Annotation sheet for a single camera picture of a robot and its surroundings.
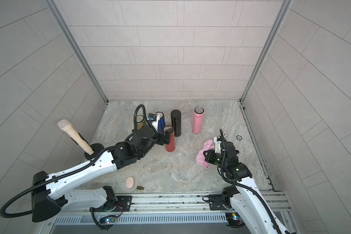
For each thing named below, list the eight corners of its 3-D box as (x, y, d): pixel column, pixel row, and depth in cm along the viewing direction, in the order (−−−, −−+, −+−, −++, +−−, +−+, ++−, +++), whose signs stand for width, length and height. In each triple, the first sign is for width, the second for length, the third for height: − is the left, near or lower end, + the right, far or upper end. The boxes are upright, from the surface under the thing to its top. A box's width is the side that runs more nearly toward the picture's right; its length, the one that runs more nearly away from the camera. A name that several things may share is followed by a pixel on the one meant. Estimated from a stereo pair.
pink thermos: (192, 133, 100) (194, 114, 83) (192, 126, 104) (194, 106, 88) (201, 133, 100) (204, 114, 83) (200, 126, 104) (203, 106, 88)
